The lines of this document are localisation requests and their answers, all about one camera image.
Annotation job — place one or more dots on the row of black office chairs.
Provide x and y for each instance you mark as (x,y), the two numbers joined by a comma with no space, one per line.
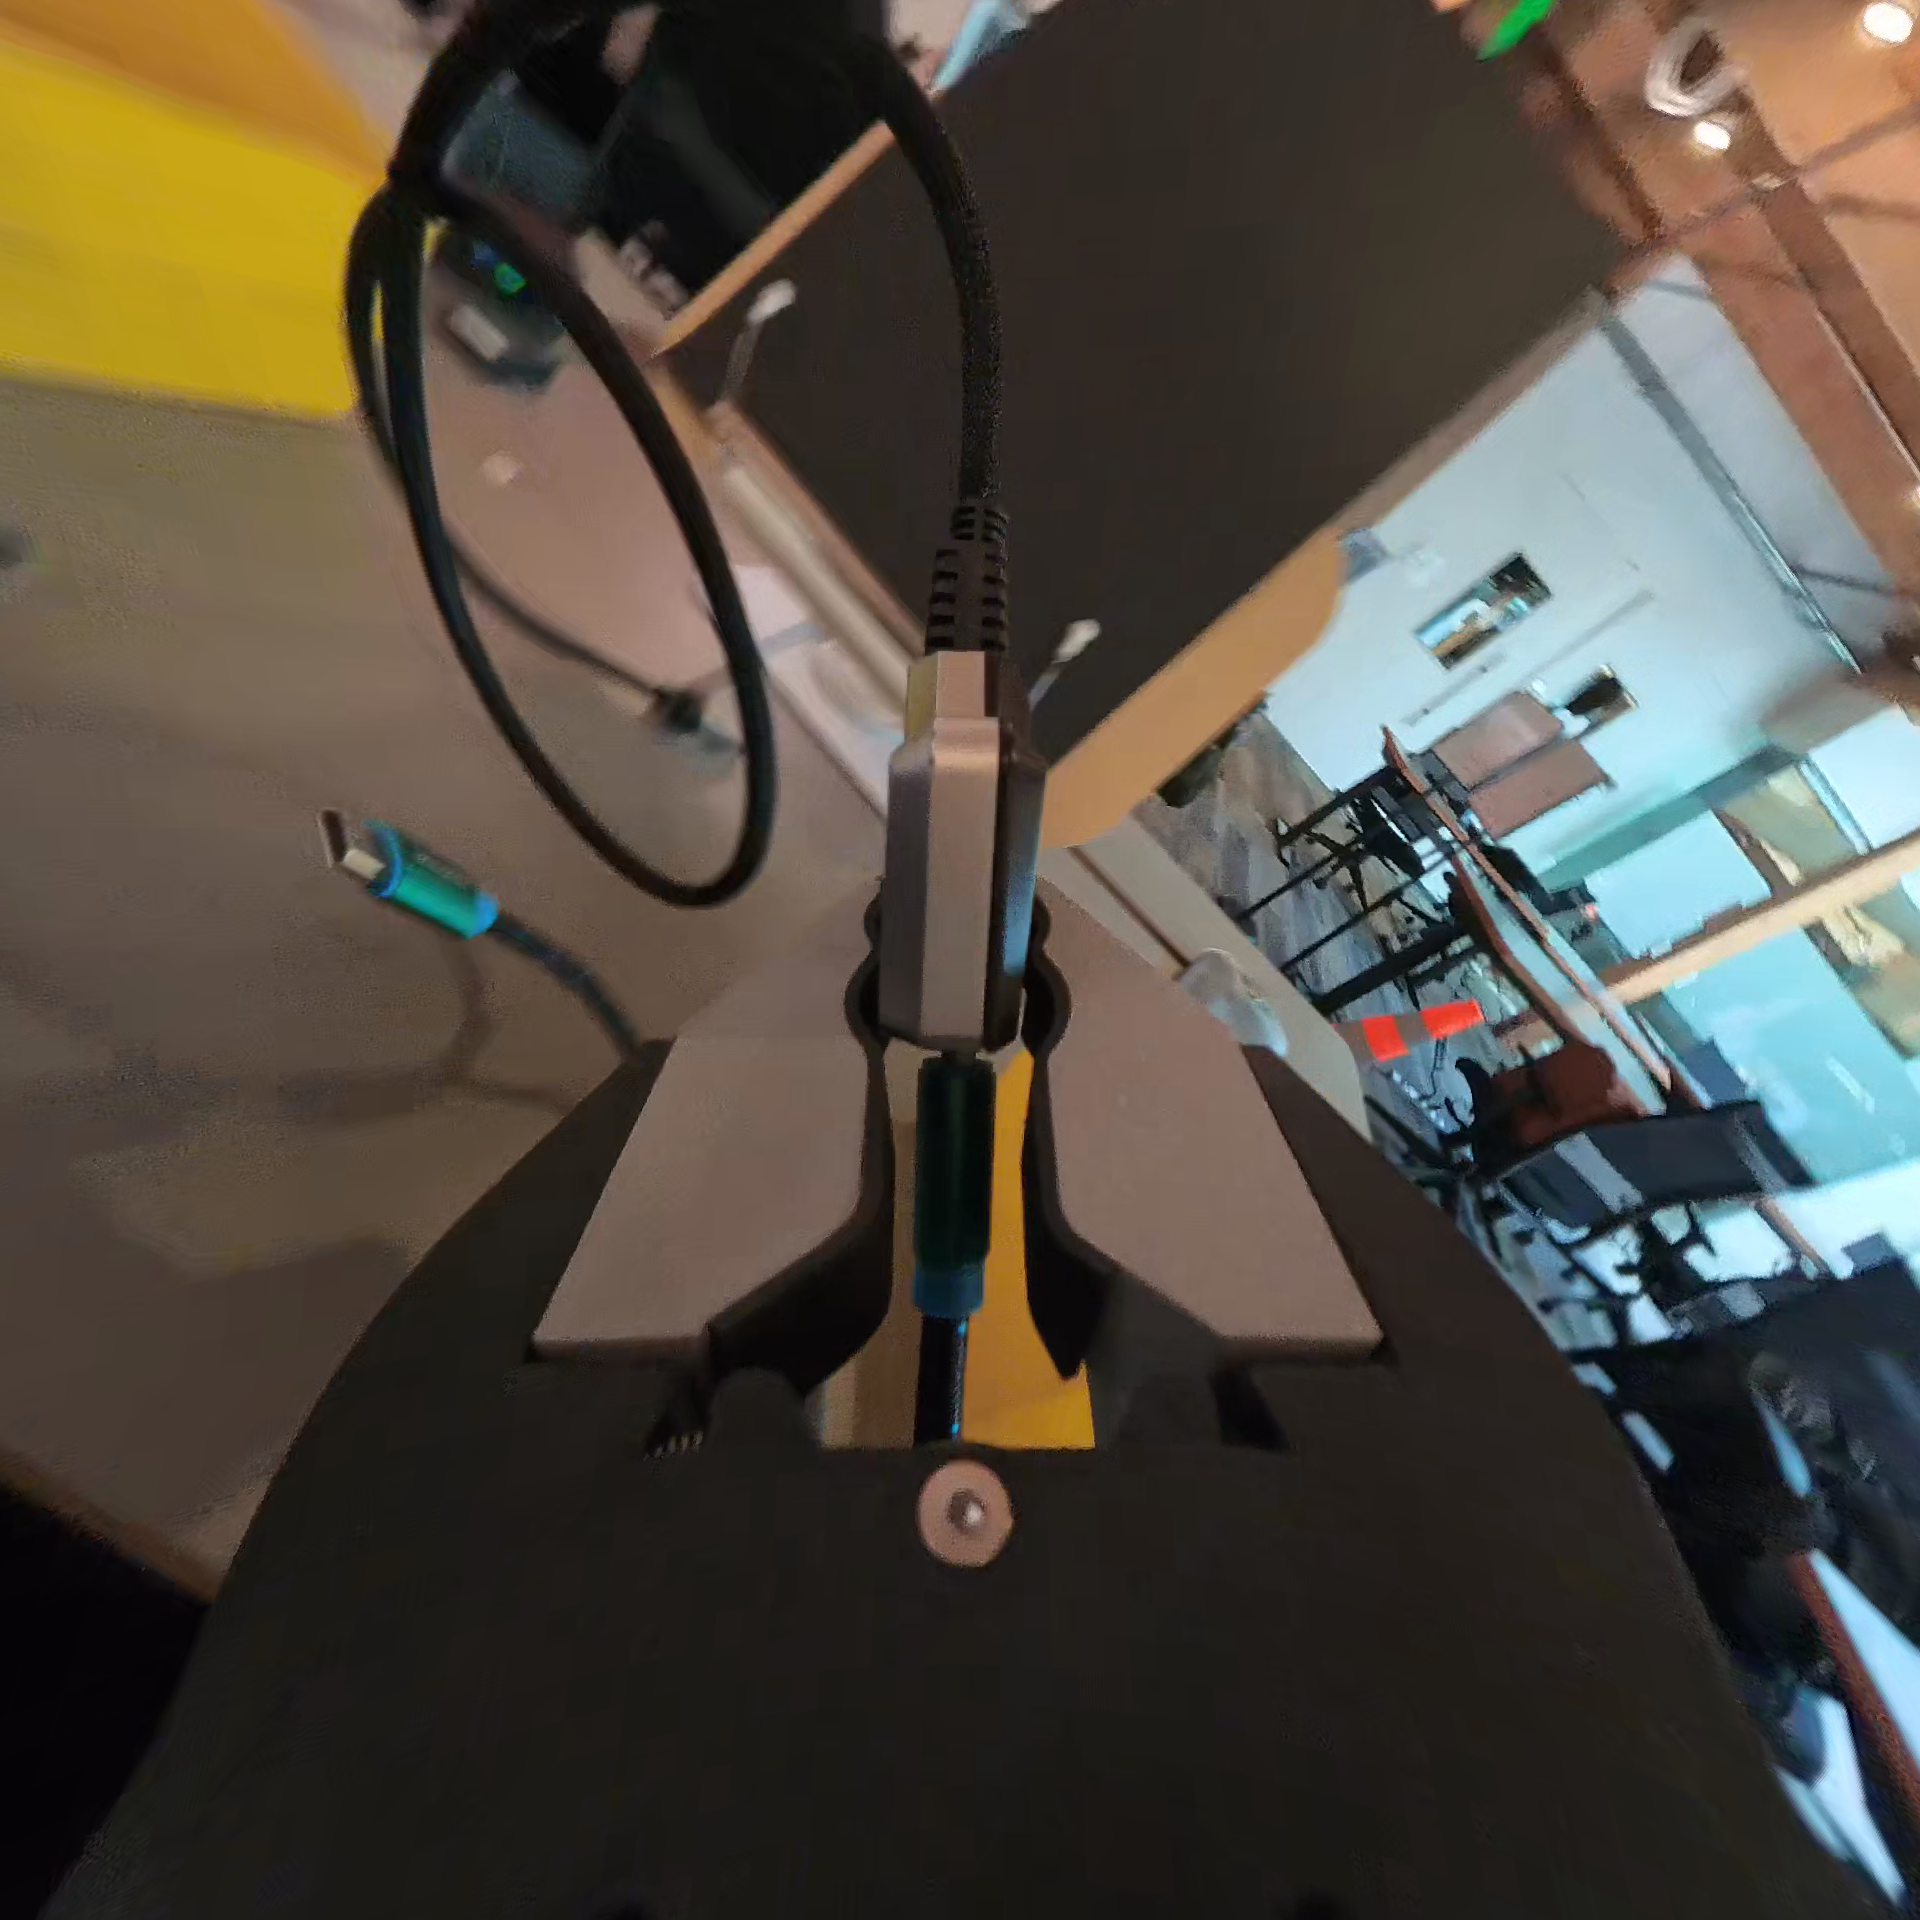
(1651,1171)

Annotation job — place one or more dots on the small black battery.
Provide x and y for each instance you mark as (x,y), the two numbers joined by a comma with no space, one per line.
(480,332)

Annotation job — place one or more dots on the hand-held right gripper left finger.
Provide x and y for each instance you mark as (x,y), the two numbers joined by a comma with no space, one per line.
(734,1185)

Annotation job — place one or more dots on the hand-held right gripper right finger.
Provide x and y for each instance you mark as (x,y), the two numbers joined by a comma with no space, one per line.
(1185,1185)

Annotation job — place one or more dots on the black board on white stand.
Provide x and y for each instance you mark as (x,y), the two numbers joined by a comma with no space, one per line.
(1201,300)

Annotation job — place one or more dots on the brown perforated board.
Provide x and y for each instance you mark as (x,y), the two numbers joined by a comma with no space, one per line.
(1514,765)

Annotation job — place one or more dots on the orange traffic cone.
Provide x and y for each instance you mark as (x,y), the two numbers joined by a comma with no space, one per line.
(1418,1032)

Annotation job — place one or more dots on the framed wall picture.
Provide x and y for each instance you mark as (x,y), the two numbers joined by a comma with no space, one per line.
(1485,612)
(1594,694)

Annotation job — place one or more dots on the metal hdmi port hub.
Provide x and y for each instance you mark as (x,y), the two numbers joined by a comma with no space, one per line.
(952,870)

